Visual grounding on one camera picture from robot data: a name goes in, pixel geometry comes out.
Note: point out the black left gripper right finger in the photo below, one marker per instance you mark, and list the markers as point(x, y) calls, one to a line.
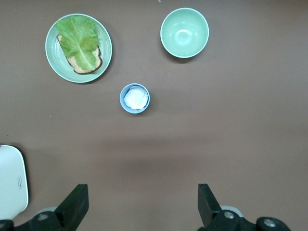
point(209, 211)

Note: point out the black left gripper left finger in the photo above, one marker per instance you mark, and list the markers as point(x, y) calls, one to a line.
point(72, 209)

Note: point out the light blue plastic cup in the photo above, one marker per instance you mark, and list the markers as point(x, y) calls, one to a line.
point(122, 103)

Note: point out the white toaster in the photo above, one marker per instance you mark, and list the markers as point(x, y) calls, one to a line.
point(12, 183)

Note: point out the white crumpled tissue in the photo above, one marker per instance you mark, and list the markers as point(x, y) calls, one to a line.
point(136, 97)

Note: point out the brown bread slice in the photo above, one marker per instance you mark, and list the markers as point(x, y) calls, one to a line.
point(95, 65)

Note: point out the green lettuce leaf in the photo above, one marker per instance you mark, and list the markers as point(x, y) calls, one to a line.
point(77, 41)

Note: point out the pale green plate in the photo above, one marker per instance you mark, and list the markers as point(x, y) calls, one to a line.
point(106, 41)

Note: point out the pale green bowl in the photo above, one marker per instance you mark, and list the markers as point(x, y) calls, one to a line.
point(184, 33)

